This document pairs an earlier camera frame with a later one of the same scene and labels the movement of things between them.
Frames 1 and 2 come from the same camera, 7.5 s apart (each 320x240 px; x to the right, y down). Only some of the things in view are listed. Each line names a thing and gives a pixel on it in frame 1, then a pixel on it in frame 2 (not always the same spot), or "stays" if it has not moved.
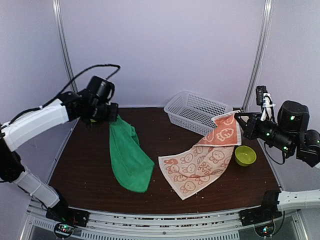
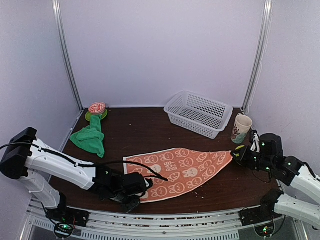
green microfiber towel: x=132 y=166 to x=90 y=138
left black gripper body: x=98 y=112 to x=120 y=197
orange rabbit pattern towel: x=188 y=170 to x=174 y=170
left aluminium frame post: x=65 y=46 stays
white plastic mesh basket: x=195 y=112 stays
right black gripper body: x=256 y=133 to x=252 y=163
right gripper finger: x=243 y=119 to x=238 y=154
